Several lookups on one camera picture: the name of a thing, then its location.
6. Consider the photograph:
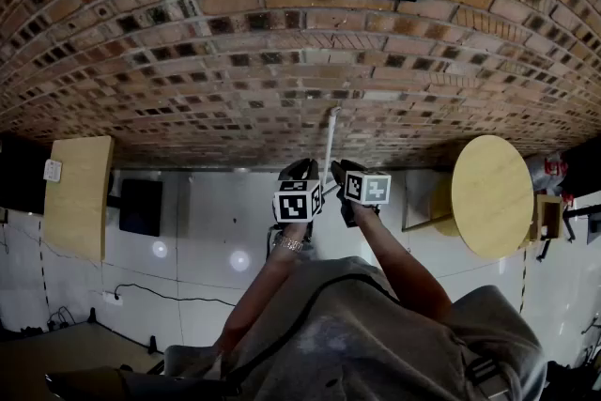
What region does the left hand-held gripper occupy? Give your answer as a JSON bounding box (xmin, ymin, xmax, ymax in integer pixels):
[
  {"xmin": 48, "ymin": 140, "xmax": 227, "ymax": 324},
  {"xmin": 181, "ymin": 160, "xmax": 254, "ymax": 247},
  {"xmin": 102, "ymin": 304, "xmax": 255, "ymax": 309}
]
[{"xmin": 270, "ymin": 158, "xmax": 325, "ymax": 245}]

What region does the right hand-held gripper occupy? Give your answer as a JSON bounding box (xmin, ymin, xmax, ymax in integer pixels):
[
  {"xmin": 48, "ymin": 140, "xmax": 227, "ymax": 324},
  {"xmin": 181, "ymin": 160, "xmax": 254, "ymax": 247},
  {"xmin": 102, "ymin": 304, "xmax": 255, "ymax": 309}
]
[{"xmin": 331, "ymin": 159, "xmax": 393, "ymax": 229}]

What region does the person's right forearm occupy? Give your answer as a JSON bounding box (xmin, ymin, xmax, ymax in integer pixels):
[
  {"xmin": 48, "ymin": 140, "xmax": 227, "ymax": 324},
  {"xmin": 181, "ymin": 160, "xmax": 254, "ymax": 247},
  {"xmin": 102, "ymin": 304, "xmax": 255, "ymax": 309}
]
[{"xmin": 349, "ymin": 201, "xmax": 455, "ymax": 325}]

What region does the person's left forearm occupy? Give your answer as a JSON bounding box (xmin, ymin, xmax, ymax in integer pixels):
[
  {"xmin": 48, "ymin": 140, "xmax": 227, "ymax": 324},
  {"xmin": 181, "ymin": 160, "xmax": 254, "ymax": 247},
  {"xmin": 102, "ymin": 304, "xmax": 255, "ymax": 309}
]
[{"xmin": 213, "ymin": 223, "xmax": 314, "ymax": 356}]

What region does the round wooden table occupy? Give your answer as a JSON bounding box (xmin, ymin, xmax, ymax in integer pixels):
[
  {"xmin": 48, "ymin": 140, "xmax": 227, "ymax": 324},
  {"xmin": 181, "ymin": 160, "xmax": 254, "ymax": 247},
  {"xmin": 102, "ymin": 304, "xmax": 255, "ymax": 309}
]
[{"xmin": 429, "ymin": 134, "xmax": 535, "ymax": 260}]

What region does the black square box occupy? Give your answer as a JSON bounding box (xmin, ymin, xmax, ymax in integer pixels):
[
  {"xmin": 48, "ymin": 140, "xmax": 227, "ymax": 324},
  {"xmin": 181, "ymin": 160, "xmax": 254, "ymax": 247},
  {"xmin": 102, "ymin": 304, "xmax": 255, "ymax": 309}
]
[{"xmin": 118, "ymin": 177, "xmax": 164, "ymax": 238}]

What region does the person's grey clothing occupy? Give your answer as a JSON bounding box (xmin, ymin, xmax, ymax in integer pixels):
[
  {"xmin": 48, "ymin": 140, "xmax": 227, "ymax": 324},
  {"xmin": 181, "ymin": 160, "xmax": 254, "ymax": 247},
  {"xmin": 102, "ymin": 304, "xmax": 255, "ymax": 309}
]
[{"xmin": 163, "ymin": 255, "xmax": 548, "ymax": 401}]

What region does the red and white bag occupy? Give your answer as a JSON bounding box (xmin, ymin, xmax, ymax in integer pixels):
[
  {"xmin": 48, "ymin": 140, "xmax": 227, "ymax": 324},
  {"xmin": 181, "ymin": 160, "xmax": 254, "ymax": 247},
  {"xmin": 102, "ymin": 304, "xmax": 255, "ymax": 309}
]
[{"xmin": 525, "ymin": 152, "xmax": 570, "ymax": 194}]

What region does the small wooden box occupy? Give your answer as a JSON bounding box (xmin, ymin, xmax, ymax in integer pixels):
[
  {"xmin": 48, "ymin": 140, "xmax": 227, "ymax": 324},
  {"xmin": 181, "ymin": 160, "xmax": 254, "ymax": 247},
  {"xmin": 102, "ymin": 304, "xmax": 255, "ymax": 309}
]
[{"xmin": 534, "ymin": 194, "xmax": 563, "ymax": 241}]

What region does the black metal stand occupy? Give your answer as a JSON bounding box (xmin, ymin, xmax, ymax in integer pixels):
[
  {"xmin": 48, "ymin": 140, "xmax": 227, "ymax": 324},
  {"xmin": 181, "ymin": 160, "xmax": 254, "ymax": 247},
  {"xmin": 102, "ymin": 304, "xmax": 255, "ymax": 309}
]
[{"xmin": 536, "ymin": 201, "xmax": 601, "ymax": 262}]

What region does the white socket box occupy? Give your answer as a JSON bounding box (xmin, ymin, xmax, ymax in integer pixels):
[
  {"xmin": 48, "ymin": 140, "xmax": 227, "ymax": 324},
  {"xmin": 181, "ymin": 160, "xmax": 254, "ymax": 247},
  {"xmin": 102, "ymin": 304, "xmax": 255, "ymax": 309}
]
[{"xmin": 43, "ymin": 159, "xmax": 64, "ymax": 182}]

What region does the black cabinet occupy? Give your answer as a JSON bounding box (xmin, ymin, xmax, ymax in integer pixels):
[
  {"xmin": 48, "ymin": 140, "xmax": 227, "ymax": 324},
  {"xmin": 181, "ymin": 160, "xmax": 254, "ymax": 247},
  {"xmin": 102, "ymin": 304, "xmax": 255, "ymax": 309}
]
[{"xmin": 0, "ymin": 138, "xmax": 51, "ymax": 216}]

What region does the silver wrist bracelet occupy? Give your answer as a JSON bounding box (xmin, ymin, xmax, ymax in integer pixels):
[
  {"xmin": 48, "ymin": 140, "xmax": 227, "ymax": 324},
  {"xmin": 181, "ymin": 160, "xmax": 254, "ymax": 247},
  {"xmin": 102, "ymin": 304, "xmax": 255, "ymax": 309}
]
[{"xmin": 273, "ymin": 233, "xmax": 305, "ymax": 254}]

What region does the black floor cable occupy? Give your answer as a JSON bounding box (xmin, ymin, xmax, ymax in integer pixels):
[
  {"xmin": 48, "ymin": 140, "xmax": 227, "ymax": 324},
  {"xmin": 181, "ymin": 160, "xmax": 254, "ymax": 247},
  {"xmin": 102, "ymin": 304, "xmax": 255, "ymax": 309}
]
[{"xmin": 114, "ymin": 283, "xmax": 237, "ymax": 308}]

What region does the black strap buckle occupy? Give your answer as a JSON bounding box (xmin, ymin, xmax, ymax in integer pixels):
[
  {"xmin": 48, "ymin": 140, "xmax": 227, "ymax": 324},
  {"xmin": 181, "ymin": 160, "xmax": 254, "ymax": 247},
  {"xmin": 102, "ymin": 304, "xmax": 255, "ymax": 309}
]
[{"xmin": 464, "ymin": 356, "xmax": 511, "ymax": 395}]

